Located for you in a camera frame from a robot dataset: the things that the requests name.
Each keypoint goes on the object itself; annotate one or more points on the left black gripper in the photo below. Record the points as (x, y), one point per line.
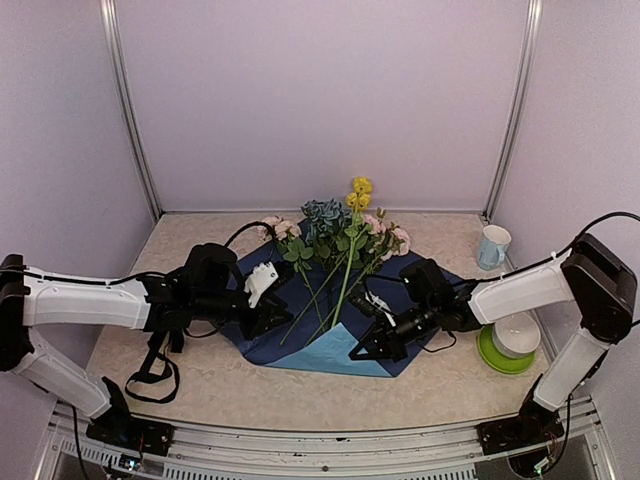
(259, 323)

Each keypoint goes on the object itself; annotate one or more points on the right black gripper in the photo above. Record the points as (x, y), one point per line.
(386, 350)

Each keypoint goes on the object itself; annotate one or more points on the blue wrapping paper sheet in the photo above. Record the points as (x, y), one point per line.
(329, 352)

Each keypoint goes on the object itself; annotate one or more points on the pink fake rose bunch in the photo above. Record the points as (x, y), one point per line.
(378, 244)

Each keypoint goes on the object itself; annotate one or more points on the blue fake rose bunch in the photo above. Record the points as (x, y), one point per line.
(324, 255)

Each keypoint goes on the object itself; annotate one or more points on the yellow fake flower stem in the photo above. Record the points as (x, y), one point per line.
(357, 201)

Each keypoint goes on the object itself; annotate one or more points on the light blue ceramic mug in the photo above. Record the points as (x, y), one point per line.
(493, 246)

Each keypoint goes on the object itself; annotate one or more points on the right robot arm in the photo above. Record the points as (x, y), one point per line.
(585, 276)

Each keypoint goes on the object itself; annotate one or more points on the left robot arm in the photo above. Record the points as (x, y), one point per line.
(31, 297)

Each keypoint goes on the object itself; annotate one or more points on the green plate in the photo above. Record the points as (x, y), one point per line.
(498, 361)

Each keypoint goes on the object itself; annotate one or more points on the white ceramic bowl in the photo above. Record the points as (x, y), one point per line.
(516, 336)

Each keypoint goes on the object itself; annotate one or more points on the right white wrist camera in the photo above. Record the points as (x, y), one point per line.
(372, 306)

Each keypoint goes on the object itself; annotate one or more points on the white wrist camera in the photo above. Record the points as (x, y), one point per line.
(261, 278)
(372, 306)

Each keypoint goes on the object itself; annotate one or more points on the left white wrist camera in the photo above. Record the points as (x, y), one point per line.
(261, 278)

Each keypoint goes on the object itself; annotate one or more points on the front aluminium rail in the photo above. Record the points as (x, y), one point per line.
(199, 451)

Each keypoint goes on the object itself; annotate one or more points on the left aluminium frame post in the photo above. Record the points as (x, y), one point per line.
(110, 23)

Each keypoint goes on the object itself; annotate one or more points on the aluminium frame post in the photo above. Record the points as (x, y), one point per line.
(517, 107)
(110, 23)

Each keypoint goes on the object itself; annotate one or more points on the right aluminium frame post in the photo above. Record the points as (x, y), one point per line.
(517, 107)

